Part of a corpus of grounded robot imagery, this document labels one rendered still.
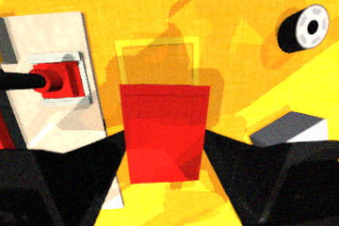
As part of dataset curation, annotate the black toy wheel with white hub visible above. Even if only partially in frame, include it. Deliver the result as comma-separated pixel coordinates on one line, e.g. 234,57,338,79
278,4,330,54

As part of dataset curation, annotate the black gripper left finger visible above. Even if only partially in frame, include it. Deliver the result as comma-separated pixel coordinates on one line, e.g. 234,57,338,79
0,130,127,226

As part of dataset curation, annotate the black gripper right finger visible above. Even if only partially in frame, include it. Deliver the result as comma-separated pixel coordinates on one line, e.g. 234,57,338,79
203,129,339,226

